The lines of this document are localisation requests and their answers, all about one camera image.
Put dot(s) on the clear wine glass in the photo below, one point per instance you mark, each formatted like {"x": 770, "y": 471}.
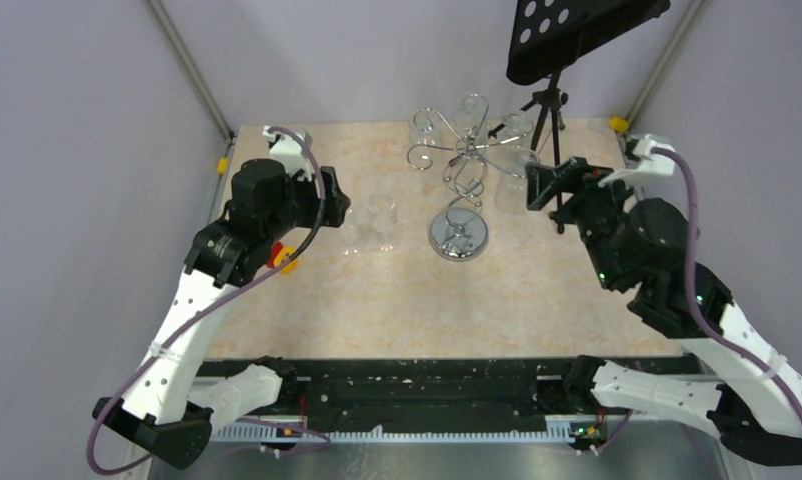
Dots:
{"x": 353, "y": 232}
{"x": 382, "y": 218}

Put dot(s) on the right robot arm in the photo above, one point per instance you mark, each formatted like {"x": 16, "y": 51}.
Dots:
{"x": 753, "y": 406}

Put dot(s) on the chrome wine glass rack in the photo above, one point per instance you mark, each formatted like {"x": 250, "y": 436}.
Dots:
{"x": 459, "y": 231}

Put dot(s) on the red yellow toy block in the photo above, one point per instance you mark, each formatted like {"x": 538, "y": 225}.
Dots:
{"x": 281, "y": 258}

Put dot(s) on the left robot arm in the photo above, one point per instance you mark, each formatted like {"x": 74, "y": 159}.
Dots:
{"x": 271, "y": 218}

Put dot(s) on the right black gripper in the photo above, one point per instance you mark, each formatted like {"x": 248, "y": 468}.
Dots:
{"x": 575, "y": 175}

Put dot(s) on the black music stand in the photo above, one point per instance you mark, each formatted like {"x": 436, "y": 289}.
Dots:
{"x": 548, "y": 37}

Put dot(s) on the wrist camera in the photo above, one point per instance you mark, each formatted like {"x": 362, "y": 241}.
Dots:
{"x": 662, "y": 166}
{"x": 289, "y": 153}

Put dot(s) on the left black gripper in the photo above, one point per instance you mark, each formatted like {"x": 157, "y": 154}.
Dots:
{"x": 335, "y": 200}

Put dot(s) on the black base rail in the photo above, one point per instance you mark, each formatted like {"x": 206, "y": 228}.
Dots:
{"x": 426, "y": 396}

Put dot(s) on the back right hanging glass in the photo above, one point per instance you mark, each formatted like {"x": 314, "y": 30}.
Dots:
{"x": 517, "y": 131}

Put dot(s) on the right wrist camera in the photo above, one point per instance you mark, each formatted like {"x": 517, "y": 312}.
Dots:
{"x": 662, "y": 166}

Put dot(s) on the yellow corner clip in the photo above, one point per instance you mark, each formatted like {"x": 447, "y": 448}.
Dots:
{"x": 618, "y": 124}

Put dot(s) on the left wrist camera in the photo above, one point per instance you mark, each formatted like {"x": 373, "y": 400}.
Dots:
{"x": 289, "y": 153}

